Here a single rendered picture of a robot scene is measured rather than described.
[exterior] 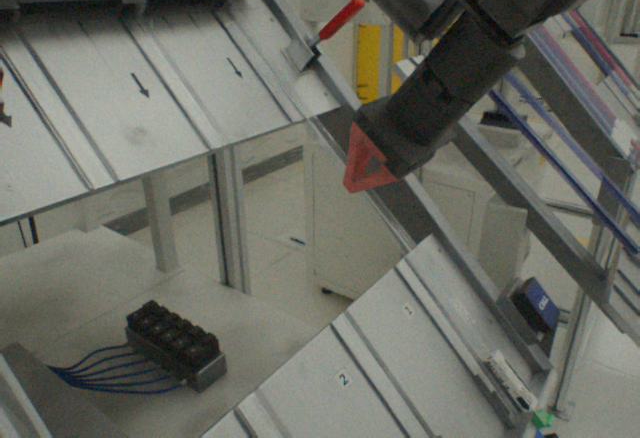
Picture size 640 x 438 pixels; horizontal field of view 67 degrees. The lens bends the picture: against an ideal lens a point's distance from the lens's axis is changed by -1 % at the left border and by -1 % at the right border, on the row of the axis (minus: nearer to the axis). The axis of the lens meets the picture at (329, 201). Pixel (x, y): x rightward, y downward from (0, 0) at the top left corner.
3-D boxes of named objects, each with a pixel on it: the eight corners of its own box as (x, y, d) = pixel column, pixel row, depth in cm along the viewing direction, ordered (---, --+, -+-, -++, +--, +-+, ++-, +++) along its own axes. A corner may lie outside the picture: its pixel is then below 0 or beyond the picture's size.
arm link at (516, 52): (524, 52, 34) (543, 42, 38) (456, -18, 35) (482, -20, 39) (456, 118, 38) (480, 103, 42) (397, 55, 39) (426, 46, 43)
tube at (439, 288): (542, 420, 47) (551, 417, 46) (538, 430, 46) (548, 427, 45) (236, 28, 53) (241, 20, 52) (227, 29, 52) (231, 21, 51)
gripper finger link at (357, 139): (312, 169, 48) (365, 104, 42) (352, 150, 54) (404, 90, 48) (356, 222, 47) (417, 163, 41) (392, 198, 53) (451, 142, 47)
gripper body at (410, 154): (345, 120, 42) (398, 55, 37) (402, 98, 49) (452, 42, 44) (395, 178, 41) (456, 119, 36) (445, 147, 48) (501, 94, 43)
